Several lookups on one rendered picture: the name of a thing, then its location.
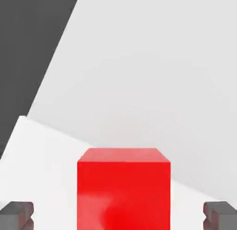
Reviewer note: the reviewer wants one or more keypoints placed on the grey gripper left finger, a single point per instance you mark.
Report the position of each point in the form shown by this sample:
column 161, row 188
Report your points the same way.
column 14, row 217

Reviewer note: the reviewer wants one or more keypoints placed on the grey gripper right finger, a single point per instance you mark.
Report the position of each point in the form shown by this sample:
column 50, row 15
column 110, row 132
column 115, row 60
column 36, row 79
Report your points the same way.
column 222, row 217

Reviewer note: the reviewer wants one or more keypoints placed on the small red cube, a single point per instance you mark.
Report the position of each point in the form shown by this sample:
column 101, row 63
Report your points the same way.
column 123, row 193

